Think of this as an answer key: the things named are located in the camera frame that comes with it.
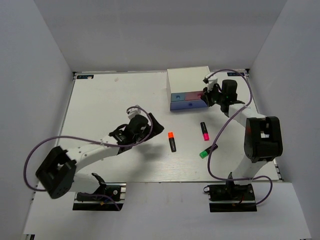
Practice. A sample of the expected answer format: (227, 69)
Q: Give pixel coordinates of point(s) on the pink cap highlighter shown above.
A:
(204, 130)

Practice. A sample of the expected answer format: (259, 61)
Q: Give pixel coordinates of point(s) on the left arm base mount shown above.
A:
(108, 197)

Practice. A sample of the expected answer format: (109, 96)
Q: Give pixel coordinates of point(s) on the green cap highlighter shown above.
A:
(206, 152)

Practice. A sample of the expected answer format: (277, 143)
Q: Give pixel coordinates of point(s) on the corner label sticker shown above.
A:
(84, 77)
(234, 74)

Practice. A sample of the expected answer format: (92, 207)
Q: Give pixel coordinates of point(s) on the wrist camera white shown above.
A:
(210, 80)
(133, 111)

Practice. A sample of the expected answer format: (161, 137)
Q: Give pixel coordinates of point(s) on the left corner label sticker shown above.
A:
(84, 77)

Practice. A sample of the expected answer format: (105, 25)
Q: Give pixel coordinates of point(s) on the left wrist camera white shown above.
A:
(133, 111)

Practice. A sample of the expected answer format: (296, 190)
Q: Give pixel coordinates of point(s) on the blue wide drawer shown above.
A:
(184, 105)

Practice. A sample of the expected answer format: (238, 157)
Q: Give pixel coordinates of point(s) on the orange cap highlighter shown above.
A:
(172, 143)

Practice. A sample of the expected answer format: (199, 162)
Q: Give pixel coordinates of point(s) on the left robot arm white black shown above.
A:
(59, 172)

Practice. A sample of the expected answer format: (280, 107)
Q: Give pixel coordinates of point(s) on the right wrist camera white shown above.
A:
(210, 80)

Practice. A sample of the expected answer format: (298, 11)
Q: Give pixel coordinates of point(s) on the white drawer organizer box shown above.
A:
(186, 79)

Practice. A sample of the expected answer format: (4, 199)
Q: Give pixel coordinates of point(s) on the light blue small drawer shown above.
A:
(177, 97)

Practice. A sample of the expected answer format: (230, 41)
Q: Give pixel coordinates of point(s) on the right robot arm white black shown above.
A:
(262, 138)

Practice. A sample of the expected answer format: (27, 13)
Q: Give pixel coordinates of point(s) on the pink small drawer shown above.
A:
(193, 96)

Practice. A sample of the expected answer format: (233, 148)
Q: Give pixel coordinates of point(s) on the right corner label sticker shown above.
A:
(234, 74)

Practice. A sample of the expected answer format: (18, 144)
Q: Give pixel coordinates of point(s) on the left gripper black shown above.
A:
(157, 128)

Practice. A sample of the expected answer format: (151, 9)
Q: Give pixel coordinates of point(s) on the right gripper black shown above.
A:
(206, 96)

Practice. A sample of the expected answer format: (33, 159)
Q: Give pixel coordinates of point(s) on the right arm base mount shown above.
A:
(231, 198)

